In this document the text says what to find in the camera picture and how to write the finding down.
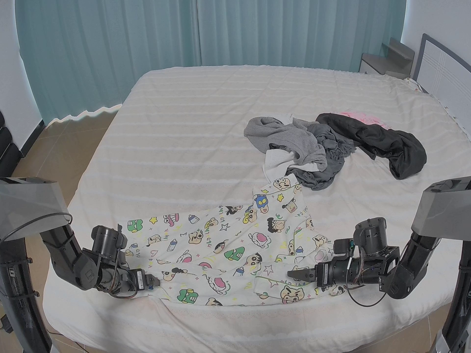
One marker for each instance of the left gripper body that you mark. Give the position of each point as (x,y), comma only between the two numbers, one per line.
(141,280)

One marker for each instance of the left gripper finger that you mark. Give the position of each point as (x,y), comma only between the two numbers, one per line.
(153,285)
(153,279)

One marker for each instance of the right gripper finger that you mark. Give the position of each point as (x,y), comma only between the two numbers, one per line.
(307,278)
(307,271)

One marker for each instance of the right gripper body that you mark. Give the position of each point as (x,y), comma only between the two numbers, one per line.
(336,272)

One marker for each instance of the white printed pyjama top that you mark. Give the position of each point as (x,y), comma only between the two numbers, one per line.
(228,256)

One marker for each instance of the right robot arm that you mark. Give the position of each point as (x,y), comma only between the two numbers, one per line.
(412,270)

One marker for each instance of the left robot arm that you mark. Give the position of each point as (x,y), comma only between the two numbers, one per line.
(70,259)

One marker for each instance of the dark grey garment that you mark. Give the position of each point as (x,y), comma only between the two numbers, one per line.
(327,164)

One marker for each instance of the white garment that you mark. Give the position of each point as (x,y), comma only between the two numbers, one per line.
(278,158)

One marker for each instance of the light grey knit garment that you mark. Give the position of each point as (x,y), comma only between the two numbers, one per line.
(287,138)

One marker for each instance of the black garment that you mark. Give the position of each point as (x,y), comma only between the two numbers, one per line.
(390,145)

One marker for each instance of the bed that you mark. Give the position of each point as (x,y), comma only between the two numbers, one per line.
(184,131)

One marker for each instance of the pink garment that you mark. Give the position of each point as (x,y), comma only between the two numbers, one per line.
(368,118)

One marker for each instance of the black padded bench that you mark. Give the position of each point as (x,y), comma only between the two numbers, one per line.
(7,145)

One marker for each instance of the grey bedside table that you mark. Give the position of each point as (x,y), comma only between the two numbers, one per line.
(386,61)

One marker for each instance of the blue-green curtain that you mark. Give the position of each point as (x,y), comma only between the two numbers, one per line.
(294,20)
(110,46)

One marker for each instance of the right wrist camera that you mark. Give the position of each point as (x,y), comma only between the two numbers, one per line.
(342,248)

